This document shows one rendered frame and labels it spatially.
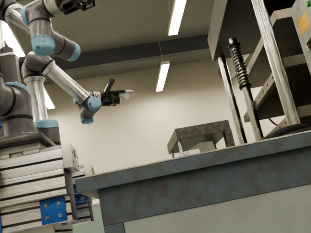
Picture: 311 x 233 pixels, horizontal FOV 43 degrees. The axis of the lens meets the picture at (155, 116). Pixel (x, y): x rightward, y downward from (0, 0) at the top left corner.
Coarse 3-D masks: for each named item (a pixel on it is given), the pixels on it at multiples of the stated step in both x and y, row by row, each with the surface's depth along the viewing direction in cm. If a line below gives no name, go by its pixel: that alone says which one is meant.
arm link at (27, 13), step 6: (36, 0) 136; (42, 0) 134; (24, 6) 138; (30, 6) 136; (36, 6) 134; (42, 6) 134; (24, 12) 136; (30, 12) 135; (36, 12) 134; (42, 12) 135; (48, 12) 134; (24, 18) 137; (30, 18) 135; (48, 18) 136
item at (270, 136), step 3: (279, 129) 157; (273, 132) 151; (276, 132) 152; (279, 132) 153; (282, 132) 156; (267, 135) 145; (270, 135) 145; (273, 135) 147; (276, 135) 149; (279, 135) 152; (264, 138) 140; (267, 138) 141
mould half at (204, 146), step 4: (200, 144) 163; (204, 144) 163; (208, 144) 163; (212, 144) 163; (192, 148) 163; (196, 148) 163; (200, 148) 163; (204, 148) 163; (208, 148) 162; (212, 148) 162; (200, 152) 162
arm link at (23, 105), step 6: (6, 84) 150; (12, 84) 150; (18, 84) 151; (12, 90) 147; (18, 90) 150; (24, 90) 152; (18, 96) 148; (24, 96) 151; (30, 96) 155; (12, 102) 145; (18, 102) 147; (24, 102) 150; (30, 102) 154; (12, 108) 146; (18, 108) 148; (24, 108) 149; (30, 108) 152; (6, 114) 147; (12, 114) 147; (18, 114) 147; (24, 114) 149; (30, 114) 151
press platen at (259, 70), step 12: (276, 12) 196; (288, 12) 195; (276, 24) 200; (288, 24) 203; (276, 36) 214; (288, 36) 218; (264, 48) 228; (288, 48) 235; (300, 48) 239; (252, 60) 251; (264, 60) 247; (252, 72) 265; (264, 72) 270; (252, 84) 291
